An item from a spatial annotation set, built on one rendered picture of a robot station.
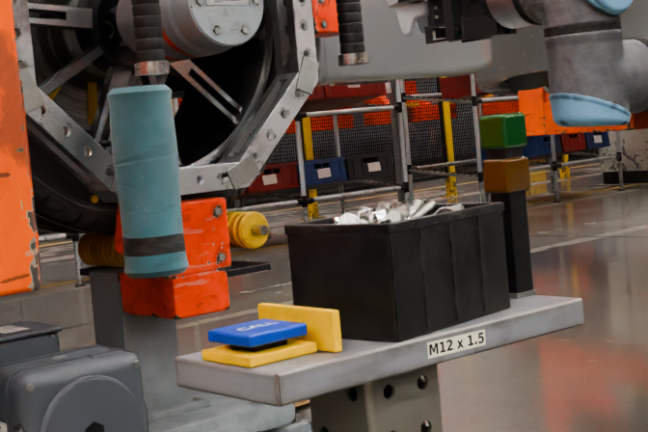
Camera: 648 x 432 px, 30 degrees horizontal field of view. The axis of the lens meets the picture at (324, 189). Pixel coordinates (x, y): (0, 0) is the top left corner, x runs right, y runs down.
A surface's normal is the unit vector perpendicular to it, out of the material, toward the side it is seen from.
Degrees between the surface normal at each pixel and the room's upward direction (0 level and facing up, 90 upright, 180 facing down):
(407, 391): 90
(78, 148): 90
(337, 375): 90
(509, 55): 107
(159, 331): 90
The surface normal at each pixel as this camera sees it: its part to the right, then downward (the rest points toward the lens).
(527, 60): -0.76, 0.39
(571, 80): -0.62, 0.11
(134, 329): 0.63, -0.01
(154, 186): 0.35, 0.07
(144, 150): 0.12, 0.04
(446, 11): -0.77, 0.10
